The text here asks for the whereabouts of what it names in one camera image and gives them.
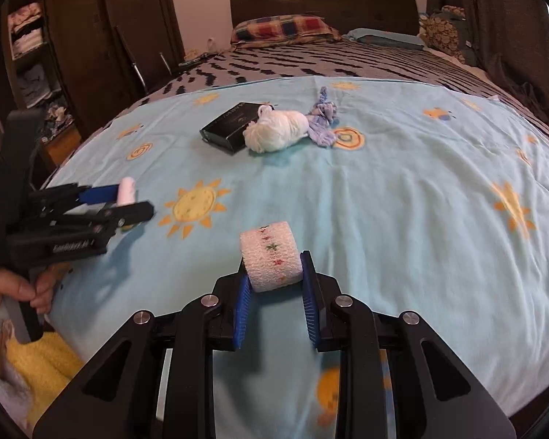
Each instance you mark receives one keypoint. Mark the dark wooden headboard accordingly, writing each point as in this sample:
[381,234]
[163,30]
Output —
[325,7]

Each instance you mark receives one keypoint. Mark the person's left hand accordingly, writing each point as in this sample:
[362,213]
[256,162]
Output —
[9,286]

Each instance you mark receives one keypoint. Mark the teal pillow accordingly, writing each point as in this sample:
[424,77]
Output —
[384,39]

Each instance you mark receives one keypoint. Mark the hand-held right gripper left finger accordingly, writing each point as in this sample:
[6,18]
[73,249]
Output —
[242,311]

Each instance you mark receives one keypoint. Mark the brown curtain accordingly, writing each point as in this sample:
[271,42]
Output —
[494,32]

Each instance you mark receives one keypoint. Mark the stack of folded clothes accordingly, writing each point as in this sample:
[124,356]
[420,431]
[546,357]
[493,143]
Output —
[25,32]

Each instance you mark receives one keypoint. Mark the plaid pillow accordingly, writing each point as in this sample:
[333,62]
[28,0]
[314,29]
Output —
[283,29]

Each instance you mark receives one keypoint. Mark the black flat box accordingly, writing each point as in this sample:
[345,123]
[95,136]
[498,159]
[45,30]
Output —
[224,128]

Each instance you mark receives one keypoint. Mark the grey zebra striped blanket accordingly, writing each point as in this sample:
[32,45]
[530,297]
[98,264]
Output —
[347,61]

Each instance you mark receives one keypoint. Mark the metal frame chair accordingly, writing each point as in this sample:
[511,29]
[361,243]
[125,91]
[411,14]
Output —
[139,73]

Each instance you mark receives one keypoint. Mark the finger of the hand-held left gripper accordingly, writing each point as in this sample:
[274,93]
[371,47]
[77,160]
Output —
[128,212]
[98,194]

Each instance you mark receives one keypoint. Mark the white bandage roll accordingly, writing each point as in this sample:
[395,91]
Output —
[270,258]

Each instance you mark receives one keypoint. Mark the dark wooden wardrobe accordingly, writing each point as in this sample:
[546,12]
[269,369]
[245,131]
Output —
[105,18]

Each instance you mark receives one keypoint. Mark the brown patterned cushion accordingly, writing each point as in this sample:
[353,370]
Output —
[443,32]

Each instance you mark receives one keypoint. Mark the yellow fluffy towel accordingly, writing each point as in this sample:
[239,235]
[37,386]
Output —
[41,366]

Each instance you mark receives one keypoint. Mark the light blue printed sheet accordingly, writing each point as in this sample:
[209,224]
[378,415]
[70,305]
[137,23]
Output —
[370,215]

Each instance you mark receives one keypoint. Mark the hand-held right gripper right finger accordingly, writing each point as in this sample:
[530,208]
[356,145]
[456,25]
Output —
[311,311]

